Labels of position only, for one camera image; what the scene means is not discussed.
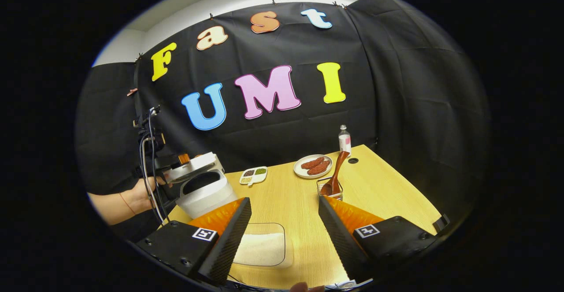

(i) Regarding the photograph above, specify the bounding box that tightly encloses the brown wooden spoon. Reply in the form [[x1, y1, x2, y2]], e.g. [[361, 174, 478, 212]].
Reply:
[[320, 151, 350, 196]]

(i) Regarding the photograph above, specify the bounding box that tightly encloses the tray of white rice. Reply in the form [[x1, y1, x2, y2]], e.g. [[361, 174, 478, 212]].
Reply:
[[233, 222, 293, 270]]

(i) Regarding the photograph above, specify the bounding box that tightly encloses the clear bottle pink label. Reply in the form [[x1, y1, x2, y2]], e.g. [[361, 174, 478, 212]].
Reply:
[[338, 125, 352, 157]]

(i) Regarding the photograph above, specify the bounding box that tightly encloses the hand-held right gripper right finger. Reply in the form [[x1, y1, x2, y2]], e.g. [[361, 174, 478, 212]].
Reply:
[[318, 195, 441, 284]]

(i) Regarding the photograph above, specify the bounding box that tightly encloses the white round plate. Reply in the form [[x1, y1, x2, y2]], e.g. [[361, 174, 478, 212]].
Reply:
[[293, 154, 333, 179]]

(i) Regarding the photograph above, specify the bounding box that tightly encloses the black backdrop cloth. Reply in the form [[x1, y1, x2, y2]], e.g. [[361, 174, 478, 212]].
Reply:
[[75, 0, 492, 231]]

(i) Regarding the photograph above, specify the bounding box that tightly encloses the white divided grain dish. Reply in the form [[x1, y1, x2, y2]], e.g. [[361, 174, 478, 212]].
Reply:
[[239, 166, 268, 187]]

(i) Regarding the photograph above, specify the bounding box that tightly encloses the white rice cooker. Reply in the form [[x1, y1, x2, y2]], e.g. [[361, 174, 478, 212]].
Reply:
[[164, 152, 238, 220]]

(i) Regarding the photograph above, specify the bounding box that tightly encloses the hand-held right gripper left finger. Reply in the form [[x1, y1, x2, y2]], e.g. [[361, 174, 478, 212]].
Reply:
[[136, 196, 252, 286]]

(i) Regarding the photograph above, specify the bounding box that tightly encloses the wire chopstick holder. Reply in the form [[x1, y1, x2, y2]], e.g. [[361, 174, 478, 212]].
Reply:
[[316, 176, 344, 201]]

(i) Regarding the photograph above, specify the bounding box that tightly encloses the black table corner bracket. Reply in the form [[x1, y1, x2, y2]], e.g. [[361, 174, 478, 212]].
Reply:
[[432, 214, 451, 235]]

